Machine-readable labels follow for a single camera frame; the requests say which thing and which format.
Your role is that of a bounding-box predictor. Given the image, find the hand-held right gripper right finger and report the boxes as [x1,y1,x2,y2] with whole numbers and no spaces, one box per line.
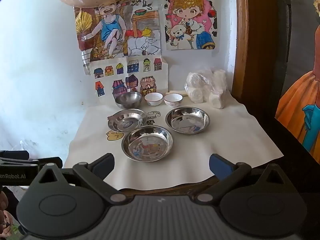
[196,154,292,203]

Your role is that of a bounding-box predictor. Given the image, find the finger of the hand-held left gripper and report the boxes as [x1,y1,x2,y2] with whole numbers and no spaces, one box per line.
[29,157,63,171]

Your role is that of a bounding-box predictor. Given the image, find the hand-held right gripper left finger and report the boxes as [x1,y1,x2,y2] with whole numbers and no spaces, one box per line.
[31,153,129,204]

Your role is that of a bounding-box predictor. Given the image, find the steel plate with handles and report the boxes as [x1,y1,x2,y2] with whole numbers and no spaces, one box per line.
[108,108,147,133]

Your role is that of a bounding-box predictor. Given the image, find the round steel plate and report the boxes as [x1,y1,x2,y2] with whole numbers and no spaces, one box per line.
[121,126,174,162]

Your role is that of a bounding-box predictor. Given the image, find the black metal bowl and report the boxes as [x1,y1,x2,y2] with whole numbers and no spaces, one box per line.
[165,106,210,135]

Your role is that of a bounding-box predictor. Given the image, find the deep steel bowl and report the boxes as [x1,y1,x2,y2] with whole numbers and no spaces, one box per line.
[115,92,143,109]

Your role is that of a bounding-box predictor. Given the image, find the white red-rimmed ceramic bowl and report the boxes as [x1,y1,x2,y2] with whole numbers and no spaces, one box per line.
[144,92,164,107]
[164,93,183,108]

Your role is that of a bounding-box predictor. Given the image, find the person's left hand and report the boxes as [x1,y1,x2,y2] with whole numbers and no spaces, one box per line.
[0,193,12,233]

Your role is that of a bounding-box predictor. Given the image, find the printed white cloth mat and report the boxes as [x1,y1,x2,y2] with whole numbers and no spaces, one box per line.
[63,90,284,191]

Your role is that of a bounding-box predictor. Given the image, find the clear bag of white rolls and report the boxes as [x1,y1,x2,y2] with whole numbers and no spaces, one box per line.
[184,67,228,109]

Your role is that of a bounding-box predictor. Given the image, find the coloured houses drawing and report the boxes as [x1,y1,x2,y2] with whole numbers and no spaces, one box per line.
[89,56,169,103]

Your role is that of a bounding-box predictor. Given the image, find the painting of orange dress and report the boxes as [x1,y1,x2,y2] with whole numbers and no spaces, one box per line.
[274,0,320,161]

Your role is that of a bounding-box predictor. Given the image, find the drawing of sitting boy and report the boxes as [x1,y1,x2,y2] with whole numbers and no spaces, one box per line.
[73,0,163,76]

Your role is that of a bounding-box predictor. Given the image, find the drawing of girl with bear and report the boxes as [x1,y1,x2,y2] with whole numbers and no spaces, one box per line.
[164,0,218,52]

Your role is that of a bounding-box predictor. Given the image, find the wooden door frame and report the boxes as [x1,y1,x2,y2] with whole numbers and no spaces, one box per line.
[231,0,278,101]

